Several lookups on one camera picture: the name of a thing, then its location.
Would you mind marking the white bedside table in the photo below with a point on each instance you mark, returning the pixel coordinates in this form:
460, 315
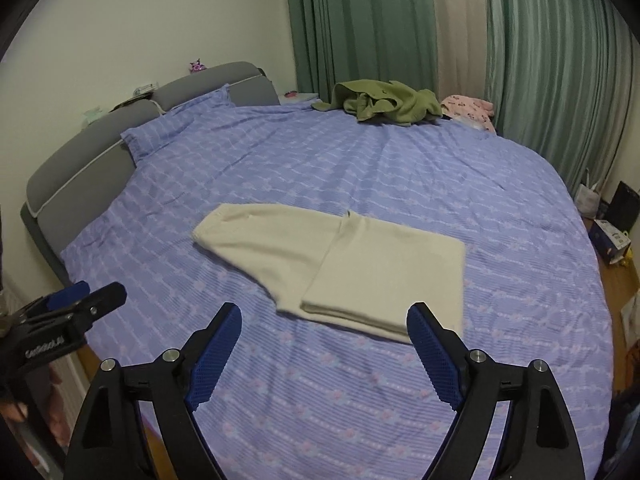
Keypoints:
299, 98

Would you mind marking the purple toy figure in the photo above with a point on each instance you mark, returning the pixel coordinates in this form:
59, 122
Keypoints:
198, 65

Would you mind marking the green curtain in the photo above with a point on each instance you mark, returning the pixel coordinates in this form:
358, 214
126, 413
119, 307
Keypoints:
560, 60
360, 25

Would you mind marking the person's left hand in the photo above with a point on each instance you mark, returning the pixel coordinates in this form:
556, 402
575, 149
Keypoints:
14, 412

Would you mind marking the bed with purple cover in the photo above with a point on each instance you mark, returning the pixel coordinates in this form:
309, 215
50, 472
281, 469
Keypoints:
400, 185

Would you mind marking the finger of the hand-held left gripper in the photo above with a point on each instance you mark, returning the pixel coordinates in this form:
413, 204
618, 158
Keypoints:
102, 300
70, 294

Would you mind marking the cream pants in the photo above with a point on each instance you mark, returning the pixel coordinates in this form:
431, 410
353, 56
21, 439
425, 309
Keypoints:
350, 270

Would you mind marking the pink printed garment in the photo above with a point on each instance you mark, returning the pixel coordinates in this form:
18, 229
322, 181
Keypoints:
467, 107

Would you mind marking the beige sheer curtain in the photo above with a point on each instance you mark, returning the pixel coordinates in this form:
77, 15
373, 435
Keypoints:
462, 25

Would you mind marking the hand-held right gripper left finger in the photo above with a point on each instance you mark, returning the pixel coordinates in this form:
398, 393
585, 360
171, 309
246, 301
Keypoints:
215, 357

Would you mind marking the white paper bag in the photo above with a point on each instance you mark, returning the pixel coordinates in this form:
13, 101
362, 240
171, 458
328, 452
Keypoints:
631, 317

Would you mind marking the green garment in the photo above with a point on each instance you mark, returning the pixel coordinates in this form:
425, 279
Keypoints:
390, 102

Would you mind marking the blue and white box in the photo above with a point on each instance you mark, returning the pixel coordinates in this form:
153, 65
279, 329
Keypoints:
607, 242

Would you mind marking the grey padded headboard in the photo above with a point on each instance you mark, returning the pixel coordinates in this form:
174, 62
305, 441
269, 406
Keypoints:
80, 160

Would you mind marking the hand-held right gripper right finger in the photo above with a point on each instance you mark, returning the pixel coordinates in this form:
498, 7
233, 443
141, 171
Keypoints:
436, 357

